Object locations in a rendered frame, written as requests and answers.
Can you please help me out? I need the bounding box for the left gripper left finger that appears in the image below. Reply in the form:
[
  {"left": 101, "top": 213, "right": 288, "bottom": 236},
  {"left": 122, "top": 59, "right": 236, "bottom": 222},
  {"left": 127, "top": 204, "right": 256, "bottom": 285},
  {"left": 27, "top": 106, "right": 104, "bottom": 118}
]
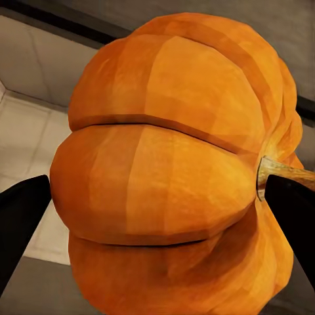
[{"left": 0, "top": 175, "right": 52, "bottom": 296}]

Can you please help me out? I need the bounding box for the pumpkin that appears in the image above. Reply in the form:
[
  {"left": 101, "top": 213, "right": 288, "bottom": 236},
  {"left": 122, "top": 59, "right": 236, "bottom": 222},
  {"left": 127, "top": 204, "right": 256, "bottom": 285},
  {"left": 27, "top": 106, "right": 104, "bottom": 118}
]
[{"left": 49, "top": 12, "right": 315, "bottom": 315}]

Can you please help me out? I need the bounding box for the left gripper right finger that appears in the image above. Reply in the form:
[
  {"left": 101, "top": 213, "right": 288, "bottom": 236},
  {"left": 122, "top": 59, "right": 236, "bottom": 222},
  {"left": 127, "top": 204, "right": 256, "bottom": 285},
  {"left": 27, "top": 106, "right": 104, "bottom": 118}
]
[{"left": 264, "top": 174, "right": 315, "bottom": 289}]

